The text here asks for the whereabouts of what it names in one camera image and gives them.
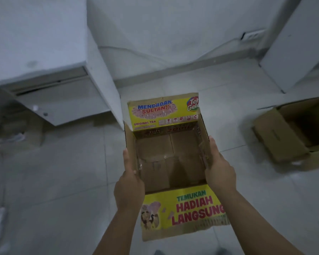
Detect person's left hand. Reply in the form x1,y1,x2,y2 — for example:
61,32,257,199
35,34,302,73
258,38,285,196
114,149,146,212

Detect person's right hand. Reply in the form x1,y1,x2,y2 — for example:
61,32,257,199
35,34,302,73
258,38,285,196
201,135,237,195

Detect yellow printed cardboard box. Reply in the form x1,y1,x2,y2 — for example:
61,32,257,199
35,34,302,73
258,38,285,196
124,92,231,242

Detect person's left forearm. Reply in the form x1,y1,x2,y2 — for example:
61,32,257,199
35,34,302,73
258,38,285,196
93,205,144,255

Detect person's right forearm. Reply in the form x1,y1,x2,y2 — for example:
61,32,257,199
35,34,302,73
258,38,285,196
219,189,293,255

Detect plain brown cardboard box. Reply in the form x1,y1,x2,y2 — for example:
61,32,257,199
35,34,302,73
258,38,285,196
252,96,319,164

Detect flat brown cardboard piece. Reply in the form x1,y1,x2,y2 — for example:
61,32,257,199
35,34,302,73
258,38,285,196
0,119,44,147

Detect crumpled white plastic wrap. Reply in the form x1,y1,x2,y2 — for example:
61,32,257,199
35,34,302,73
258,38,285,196
0,132,26,149

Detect white leaning board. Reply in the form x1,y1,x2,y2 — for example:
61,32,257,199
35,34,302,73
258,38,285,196
259,0,319,94

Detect white cabinet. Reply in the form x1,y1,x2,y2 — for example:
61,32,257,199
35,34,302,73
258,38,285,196
0,0,126,130

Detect white wall cable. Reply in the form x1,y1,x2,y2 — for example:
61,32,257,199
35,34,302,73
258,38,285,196
98,37,266,67

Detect white wall socket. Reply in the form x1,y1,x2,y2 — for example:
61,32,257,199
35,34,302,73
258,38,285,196
240,29,267,42

